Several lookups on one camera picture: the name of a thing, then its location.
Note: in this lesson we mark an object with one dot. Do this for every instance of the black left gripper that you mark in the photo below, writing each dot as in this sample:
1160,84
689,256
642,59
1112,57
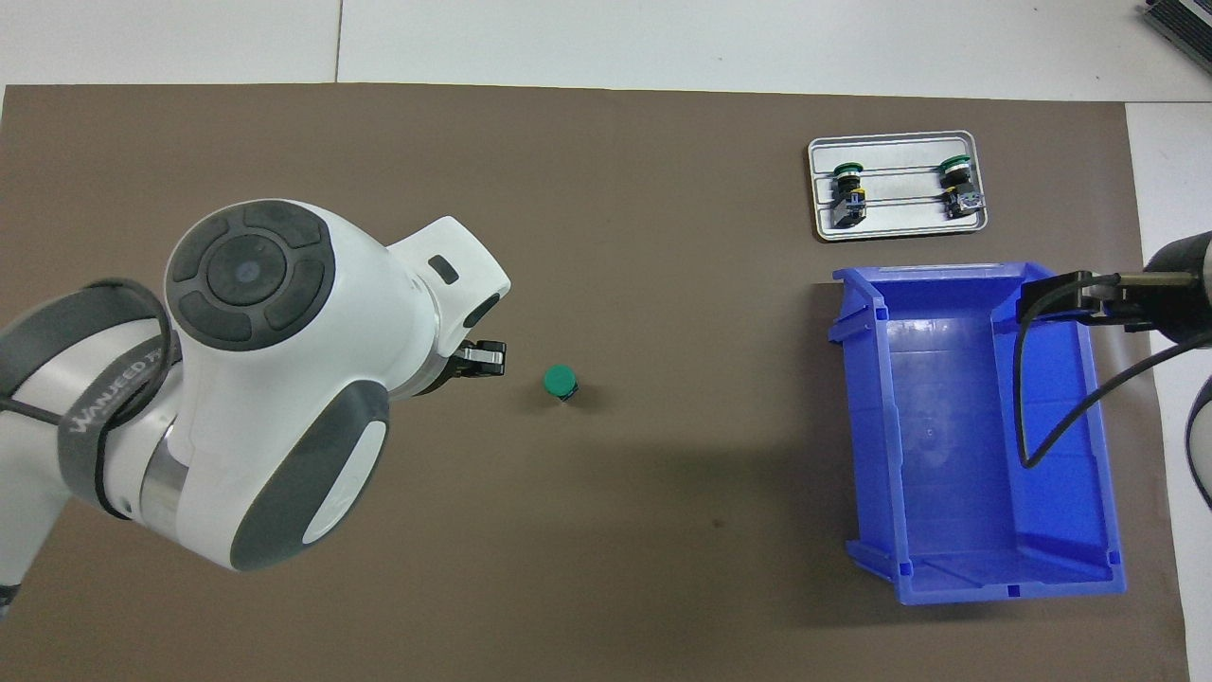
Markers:
443,371

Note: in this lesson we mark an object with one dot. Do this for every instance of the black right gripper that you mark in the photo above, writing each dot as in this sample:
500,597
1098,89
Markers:
1129,303

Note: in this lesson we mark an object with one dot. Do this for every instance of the green push button switch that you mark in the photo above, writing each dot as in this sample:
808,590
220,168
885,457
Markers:
849,194
560,380
961,185

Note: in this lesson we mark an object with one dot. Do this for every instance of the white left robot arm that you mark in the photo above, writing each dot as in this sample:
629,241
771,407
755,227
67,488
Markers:
284,379

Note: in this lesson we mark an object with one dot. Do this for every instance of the grey metal tray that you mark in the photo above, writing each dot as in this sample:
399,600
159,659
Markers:
904,213

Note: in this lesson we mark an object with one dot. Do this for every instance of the blue plastic storage bin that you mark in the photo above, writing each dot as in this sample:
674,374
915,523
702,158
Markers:
947,445

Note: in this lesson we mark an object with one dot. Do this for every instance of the brown table mat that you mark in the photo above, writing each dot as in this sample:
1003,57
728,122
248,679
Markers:
663,237

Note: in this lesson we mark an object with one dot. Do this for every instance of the grey ribbed device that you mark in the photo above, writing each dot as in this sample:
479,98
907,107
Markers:
1188,24

